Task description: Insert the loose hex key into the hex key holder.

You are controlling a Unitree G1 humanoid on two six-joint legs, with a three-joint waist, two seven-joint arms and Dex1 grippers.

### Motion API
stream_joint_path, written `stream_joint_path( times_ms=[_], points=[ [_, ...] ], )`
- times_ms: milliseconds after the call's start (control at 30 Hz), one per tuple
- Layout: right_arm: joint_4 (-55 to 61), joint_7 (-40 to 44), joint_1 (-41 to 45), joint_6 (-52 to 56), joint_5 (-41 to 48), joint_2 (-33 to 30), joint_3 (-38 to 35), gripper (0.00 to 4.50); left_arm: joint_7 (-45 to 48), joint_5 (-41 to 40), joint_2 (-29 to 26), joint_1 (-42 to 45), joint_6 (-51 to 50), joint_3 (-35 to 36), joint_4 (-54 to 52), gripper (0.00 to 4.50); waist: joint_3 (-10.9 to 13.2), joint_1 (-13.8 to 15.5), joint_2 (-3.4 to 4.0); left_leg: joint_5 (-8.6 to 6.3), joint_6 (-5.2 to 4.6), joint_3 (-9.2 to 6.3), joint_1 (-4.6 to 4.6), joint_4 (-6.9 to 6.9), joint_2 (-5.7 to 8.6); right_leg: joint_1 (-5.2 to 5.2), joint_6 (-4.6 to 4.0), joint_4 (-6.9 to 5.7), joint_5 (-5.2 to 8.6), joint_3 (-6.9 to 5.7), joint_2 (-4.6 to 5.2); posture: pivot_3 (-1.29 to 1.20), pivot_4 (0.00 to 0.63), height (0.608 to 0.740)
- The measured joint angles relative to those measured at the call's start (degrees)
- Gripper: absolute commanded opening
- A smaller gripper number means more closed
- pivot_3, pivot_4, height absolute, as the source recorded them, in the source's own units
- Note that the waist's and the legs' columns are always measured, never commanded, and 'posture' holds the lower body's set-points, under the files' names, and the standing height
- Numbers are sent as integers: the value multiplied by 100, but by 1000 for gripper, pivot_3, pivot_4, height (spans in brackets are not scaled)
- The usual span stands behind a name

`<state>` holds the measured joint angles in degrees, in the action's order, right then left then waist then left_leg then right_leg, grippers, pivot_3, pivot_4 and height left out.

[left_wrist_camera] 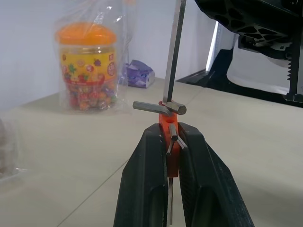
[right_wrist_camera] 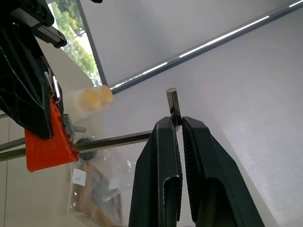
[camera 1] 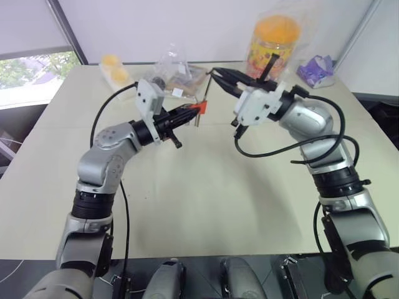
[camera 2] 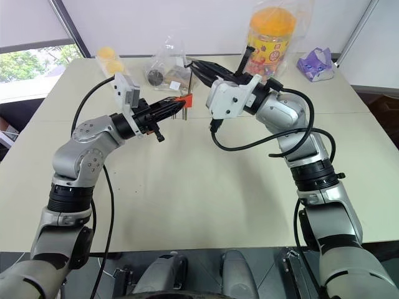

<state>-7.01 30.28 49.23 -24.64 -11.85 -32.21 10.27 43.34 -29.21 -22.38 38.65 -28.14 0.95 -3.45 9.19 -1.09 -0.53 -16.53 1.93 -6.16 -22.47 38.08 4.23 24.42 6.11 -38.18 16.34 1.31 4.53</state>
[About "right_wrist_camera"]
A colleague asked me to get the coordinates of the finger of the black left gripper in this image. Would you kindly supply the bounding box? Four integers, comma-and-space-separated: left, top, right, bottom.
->
35, 37, 65, 114

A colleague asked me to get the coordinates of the ribbed finger of the black left gripper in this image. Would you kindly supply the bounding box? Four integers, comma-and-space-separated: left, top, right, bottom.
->
0, 23, 53, 140

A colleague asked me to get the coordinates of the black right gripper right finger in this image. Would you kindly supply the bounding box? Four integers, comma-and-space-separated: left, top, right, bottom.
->
181, 116, 265, 227

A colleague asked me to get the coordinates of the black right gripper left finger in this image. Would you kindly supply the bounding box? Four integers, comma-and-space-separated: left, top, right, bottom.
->
128, 116, 183, 227

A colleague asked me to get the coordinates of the large silver L-shaped hex key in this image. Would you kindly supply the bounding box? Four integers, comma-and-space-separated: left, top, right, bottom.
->
72, 87, 183, 153

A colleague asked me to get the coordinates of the orange hex key holder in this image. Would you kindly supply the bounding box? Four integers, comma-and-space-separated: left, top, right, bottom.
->
24, 96, 80, 174

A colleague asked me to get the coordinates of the small silver hex key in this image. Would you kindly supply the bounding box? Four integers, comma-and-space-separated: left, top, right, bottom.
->
43, 68, 54, 92
51, 75, 62, 104

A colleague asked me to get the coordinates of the long grey hex key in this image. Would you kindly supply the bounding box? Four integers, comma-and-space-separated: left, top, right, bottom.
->
0, 137, 26, 152

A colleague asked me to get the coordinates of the grey medium hex key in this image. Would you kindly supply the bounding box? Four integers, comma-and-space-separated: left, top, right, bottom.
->
61, 114, 87, 144

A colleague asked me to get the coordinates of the long brass-toned hex key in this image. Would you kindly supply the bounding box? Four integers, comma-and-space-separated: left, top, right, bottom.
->
0, 149, 27, 163

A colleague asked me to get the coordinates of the clear plastic bag with parts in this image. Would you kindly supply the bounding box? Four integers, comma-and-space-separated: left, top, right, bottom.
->
68, 139, 139, 227

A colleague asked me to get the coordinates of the black round knob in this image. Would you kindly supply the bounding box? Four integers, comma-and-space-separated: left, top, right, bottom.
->
75, 138, 100, 162

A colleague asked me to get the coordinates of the dark blind bottom bar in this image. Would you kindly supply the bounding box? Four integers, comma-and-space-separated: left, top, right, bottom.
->
109, 2, 303, 93

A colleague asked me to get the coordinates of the grey window frame post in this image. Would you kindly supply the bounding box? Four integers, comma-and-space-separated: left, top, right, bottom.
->
75, 0, 109, 87

